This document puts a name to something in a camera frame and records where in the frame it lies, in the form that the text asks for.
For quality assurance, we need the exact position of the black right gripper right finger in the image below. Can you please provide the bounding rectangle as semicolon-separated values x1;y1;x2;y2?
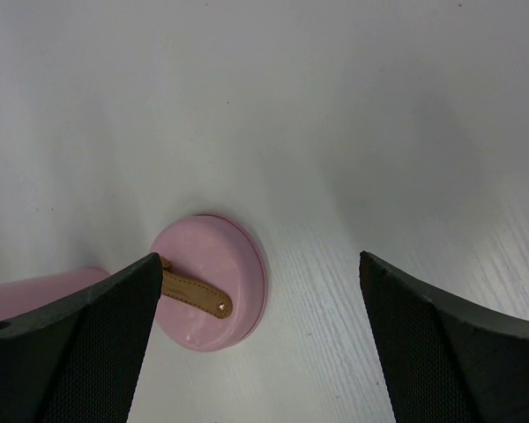
359;251;529;422

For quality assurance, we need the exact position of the pink cylindrical lunch container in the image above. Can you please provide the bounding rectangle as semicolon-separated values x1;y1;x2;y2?
0;268;110;322

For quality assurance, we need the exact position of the tan leather lid strap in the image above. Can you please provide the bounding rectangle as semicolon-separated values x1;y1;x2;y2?
159;258;234;319

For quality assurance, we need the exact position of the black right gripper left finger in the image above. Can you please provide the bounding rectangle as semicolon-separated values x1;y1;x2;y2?
0;253;161;422

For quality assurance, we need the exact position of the pink round lid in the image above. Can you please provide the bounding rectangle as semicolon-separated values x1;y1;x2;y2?
151;214;268;353

